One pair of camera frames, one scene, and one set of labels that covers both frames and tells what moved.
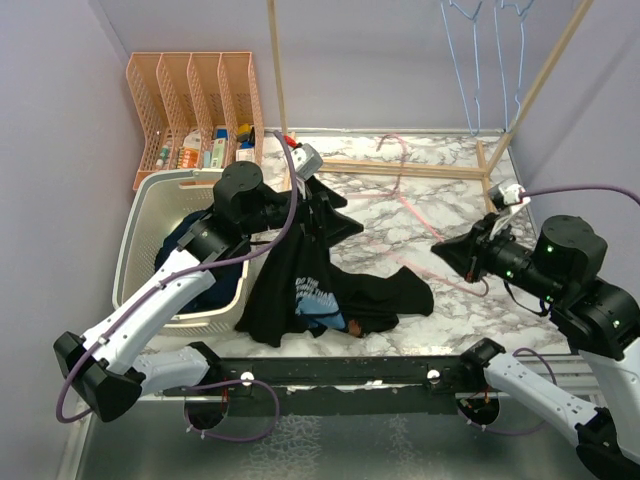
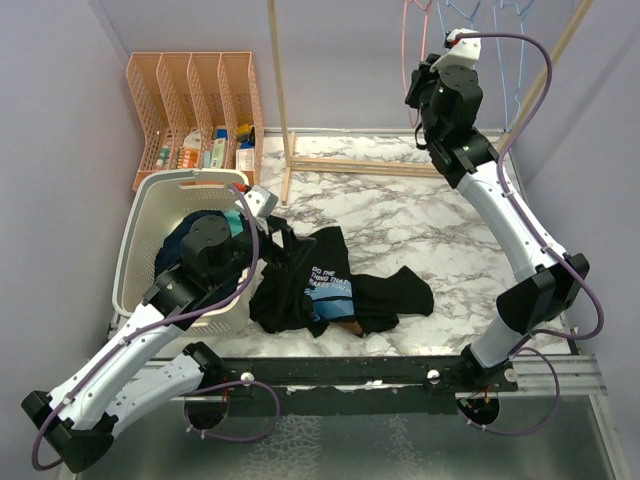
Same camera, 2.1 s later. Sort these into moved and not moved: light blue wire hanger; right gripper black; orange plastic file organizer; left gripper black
Moved: left gripper black; right gripper black
Not moved: light blue wire hanger; orange plastic file organizer
